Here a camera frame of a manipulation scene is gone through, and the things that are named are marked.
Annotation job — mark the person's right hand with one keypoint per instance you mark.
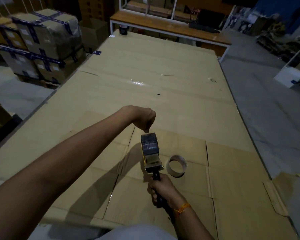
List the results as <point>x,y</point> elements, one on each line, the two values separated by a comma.
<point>167,191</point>

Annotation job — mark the person's left hand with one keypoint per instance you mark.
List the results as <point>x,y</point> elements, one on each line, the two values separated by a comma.
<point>142,117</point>

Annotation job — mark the cardboard tape core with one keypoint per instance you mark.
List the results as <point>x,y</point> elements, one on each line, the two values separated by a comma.
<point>176,173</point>

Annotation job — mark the clear tape roll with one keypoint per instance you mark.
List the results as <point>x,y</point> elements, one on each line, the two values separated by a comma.
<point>150,143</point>

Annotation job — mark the black yellow tape dispenser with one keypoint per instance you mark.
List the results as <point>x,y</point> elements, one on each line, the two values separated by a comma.
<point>152,163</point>

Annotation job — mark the person's left forearm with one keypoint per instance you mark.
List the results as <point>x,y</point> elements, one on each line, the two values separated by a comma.
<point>52,172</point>

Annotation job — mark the person's right forearm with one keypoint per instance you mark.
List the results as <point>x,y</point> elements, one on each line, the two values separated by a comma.
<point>192,224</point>

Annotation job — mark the open brown cardboard box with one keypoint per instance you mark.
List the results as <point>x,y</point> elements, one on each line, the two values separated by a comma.
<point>95,34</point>

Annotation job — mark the stack of cartons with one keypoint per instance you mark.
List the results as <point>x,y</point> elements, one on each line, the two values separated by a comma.
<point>45,39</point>

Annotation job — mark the white box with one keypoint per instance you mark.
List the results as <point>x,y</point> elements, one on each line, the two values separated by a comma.
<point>287,77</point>

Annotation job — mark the large cardboard sheet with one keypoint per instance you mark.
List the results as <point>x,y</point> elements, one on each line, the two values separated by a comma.
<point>165,92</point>

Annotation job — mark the grey shirt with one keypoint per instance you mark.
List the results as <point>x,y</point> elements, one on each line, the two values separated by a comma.
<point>137,233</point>

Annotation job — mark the black cup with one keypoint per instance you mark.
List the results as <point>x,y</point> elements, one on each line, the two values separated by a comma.
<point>124,30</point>

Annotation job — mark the black keyboard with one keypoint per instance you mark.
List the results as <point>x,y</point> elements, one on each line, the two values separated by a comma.
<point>203,27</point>

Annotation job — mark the black desktop device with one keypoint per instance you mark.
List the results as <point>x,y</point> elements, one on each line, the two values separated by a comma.
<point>211,17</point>

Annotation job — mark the black monitor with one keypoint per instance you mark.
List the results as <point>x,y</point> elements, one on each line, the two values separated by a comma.
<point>240,1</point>

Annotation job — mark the pile of cardboard scraps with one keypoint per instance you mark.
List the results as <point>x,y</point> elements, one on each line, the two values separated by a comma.
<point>280,44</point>

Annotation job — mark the white metal rack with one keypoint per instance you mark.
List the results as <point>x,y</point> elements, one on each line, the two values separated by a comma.
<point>298,53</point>

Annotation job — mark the wooden desk with white frame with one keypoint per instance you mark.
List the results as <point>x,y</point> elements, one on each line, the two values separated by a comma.
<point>165,28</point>

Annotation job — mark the white metal shelf frame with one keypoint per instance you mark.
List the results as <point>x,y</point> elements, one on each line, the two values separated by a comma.
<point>174,7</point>

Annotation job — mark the wall of stacked brown cartons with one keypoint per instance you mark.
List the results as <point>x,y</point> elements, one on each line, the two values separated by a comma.
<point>97,7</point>

